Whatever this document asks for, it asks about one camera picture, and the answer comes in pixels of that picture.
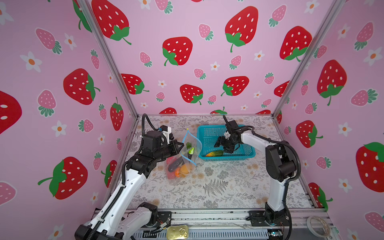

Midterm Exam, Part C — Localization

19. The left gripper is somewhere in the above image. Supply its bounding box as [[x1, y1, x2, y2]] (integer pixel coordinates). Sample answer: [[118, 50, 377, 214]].
[[153, 140, 184, 163]]

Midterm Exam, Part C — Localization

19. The teal plastic basket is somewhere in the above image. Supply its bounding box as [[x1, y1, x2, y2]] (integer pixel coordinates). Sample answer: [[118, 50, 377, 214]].
[[197, 125, 256, 162]]

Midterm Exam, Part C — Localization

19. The red toy pepper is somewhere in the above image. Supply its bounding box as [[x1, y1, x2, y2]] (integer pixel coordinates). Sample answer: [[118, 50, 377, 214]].
[[166, 157, 176, 180]]

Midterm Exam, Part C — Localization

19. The clear zip top bag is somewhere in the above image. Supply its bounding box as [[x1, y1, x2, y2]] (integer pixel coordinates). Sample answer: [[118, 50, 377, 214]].
[[165, 129, 203, 181]]

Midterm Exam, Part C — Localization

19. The long dark eggplant toy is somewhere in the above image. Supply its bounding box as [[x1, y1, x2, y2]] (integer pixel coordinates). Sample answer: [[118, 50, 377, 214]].
[[168, 157, 185, 173]]

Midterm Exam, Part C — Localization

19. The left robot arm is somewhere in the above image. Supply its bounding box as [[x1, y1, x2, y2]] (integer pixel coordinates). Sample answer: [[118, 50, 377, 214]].
[[75, 140, 184, 240]]

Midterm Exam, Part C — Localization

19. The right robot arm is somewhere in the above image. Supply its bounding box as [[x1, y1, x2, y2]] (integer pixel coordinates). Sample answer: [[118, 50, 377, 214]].
[[214, 131, 301, 226]]

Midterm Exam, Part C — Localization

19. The gold tin can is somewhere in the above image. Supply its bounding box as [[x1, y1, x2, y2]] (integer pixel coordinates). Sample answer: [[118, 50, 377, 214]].
[[166, 225, 189, 240]]

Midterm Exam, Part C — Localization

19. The clear tape roll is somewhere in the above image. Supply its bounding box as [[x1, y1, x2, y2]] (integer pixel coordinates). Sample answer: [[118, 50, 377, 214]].
[[306, 216, 331, 238]]

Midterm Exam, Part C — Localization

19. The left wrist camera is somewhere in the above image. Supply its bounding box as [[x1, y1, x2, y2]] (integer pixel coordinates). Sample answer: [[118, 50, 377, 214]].
[[142, 125, 172, 151]]

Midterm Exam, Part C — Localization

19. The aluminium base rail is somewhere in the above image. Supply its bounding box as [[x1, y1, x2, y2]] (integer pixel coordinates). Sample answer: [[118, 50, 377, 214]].
[[157, 208, 341, 240]]

